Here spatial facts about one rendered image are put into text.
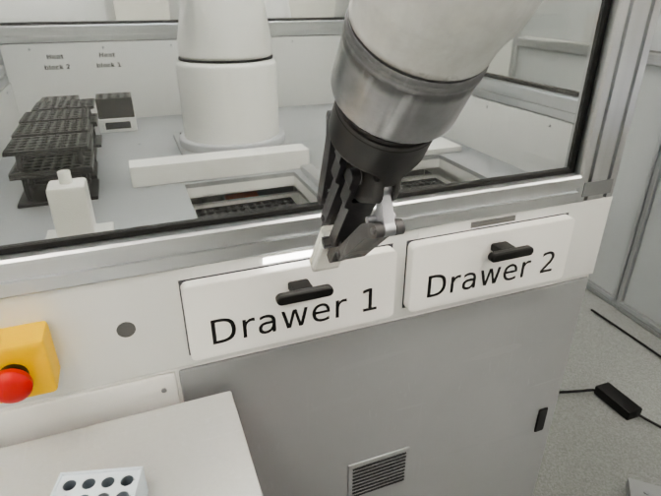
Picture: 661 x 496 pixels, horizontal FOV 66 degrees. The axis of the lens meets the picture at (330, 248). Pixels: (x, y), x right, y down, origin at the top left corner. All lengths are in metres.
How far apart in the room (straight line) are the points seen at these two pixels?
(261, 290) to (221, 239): 0.08
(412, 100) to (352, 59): 0.04
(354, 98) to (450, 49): 0.07
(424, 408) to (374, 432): 0.10
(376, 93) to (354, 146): 0.05
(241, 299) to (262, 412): 0.21
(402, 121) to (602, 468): 1.58
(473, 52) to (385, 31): 0.05
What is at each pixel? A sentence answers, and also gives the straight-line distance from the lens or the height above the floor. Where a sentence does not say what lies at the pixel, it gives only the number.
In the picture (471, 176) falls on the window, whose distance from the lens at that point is 0.78.
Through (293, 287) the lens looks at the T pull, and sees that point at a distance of 0.65.
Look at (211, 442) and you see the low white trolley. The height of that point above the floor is 0.76.
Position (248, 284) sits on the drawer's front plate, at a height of 0.92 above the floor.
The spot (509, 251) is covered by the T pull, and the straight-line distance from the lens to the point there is 0.78.
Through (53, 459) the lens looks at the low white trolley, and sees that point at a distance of 0.72.
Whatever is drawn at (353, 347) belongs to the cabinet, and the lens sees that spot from 0.79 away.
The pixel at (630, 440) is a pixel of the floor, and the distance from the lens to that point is 1.94.
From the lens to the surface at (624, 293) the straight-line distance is 2.56.
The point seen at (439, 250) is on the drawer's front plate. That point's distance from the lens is 0.75.
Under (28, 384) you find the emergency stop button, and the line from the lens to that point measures 0.64.
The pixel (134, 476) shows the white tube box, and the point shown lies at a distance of 0.62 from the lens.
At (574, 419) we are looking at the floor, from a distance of 1.93.
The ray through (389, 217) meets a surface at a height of 1.09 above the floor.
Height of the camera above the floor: 1.24
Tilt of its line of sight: 26 degrees down
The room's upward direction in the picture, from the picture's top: straight up
